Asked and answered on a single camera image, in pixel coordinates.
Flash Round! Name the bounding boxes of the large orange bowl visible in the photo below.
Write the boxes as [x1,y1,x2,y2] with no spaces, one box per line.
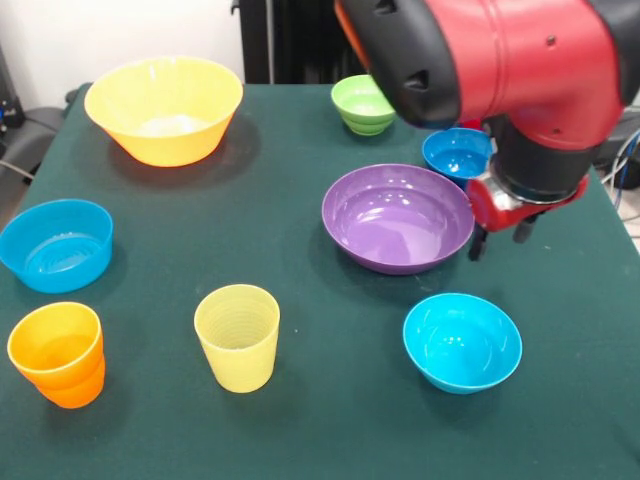
[83,56,245,168]

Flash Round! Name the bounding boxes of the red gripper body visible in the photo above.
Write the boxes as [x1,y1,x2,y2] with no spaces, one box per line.
[465,174,590,235]

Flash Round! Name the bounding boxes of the dark green tablecloth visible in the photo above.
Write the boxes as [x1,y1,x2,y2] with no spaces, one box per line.
[0,82,640,480]

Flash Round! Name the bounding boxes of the green bowl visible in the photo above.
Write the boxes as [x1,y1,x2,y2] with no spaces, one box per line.
[329,74,398,137]

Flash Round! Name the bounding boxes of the grey pedestal foot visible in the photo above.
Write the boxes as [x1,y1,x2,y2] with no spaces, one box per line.
[9,89,81,171]
[597,104,640,169]

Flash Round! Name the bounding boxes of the blue ribbed bowl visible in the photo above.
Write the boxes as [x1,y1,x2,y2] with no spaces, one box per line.
[0,198,115,295]

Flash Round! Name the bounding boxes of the black device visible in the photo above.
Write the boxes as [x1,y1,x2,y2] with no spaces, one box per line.
[0,44,26,136]

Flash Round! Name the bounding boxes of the yellow-green cup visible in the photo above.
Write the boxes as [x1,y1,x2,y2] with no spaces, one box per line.
[193,283,282,395]

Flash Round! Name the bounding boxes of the dark blue bowl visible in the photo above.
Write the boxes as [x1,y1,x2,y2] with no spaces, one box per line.
[421,127,496,191]

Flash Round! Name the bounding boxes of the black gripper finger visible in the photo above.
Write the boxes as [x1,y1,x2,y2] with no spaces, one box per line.
[467,224,490,262]
[512,213,540,245]

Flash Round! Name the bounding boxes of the orange cup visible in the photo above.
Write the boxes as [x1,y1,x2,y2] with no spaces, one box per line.
[6,300,107,410]

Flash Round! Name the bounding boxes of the cyan bowl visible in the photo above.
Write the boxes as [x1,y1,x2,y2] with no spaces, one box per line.
[402,293,524,396]

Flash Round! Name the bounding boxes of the large purple bowl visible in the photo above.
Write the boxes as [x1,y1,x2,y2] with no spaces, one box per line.
[320,162,477,277]

